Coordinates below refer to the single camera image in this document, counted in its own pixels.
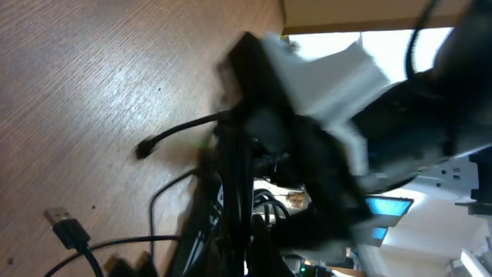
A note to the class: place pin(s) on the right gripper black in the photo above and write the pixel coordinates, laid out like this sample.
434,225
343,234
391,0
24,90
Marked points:
307,154

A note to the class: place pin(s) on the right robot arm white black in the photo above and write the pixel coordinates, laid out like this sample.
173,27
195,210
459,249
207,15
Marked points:
429,118

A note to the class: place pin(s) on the blue lit monitor screen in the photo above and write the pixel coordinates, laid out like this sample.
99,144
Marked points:
387,211

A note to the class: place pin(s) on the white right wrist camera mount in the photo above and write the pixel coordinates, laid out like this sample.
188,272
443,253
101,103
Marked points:
331,90

